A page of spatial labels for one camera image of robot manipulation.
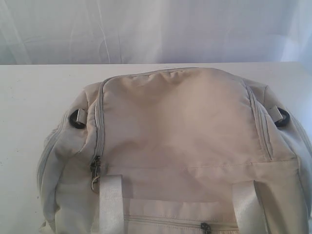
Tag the beige fabric duffel bag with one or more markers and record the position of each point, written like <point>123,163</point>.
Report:
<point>178,147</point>

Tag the metal zipper pull with ring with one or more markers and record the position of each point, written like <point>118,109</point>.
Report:
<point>95,173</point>

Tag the dark front pocket zipper pull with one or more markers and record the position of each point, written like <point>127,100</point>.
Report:
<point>205,228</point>

